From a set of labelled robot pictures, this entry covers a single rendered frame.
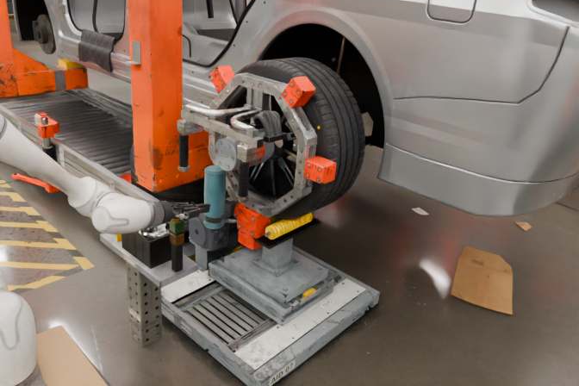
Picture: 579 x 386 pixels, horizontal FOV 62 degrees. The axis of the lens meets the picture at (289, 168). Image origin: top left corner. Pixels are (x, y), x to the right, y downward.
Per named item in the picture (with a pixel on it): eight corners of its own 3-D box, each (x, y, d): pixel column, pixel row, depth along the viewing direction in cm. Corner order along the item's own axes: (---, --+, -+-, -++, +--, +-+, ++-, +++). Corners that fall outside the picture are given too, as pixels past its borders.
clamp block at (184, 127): (203, 131, 190) (203, 118, 188) (184, 135, 184) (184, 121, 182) (195, 127, 193) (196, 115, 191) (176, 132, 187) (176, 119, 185)
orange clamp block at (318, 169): (315, 172, 183) (334, 180, 178) (302, 177, 178) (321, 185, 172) (318, 155, 180) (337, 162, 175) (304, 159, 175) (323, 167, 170)
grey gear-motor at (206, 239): (268, 252, 266) (272, 194, 252) (208, 282, 236) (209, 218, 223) (245, 239, 277) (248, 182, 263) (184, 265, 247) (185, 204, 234)
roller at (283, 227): (315, 221, 217) (317, 210, 215) (270, 244, 196) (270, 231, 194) (306, 216, 221) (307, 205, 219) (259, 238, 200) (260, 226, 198)
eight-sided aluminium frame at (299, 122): (308, 228, 191) (323, 92, 171) (297, 233, 186) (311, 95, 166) (218, 183, 224) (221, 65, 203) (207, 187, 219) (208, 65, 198)
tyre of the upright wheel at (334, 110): (340, 34, 190) (237, 82, 237) (301, 35, 174) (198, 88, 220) (386, 195, 193) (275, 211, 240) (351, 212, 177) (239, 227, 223)
